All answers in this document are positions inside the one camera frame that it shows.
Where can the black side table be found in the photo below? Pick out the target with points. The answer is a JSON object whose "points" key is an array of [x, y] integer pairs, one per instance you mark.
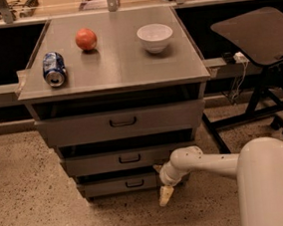
{"points": [[259, 36]]}

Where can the blue soda can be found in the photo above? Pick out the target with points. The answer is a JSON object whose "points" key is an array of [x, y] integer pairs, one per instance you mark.
{"points": [[54, 71]]}

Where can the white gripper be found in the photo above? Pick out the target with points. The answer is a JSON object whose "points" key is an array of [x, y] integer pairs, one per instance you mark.
{"points": [[165, 178]]}

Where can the red apple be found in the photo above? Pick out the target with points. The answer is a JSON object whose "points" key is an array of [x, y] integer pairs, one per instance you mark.
{"points": [[86, 39]]}

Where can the grey drawer cabinet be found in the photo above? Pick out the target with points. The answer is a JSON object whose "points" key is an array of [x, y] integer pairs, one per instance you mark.
{"points": [[119, 74]]}

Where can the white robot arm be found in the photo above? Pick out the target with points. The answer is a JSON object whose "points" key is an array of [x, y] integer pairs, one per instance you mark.
{"points": [[257, 168]]}

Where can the grey middle drawer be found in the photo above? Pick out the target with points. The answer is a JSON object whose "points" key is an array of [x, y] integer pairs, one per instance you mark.
{"points": [[120, 160]]}

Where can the grey drawer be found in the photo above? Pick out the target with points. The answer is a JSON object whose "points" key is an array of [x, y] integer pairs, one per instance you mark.
{"points": [[118, 185], [98, 127], [120, 160]]}

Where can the white power adapter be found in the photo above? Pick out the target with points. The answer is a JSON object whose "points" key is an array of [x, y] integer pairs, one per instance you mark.
{"points": [[240, 58]]}

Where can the grey top drawer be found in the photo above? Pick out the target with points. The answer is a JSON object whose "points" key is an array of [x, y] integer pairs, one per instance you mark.
{"points": [[98, 127]]}

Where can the white ceramic bowl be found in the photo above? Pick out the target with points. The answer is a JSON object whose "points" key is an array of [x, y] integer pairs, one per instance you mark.
{"points": [[154, 37]]}

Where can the grey bottom drawer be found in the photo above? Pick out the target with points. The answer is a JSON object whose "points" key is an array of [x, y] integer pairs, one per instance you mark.
{"points": [[118, 185]]}

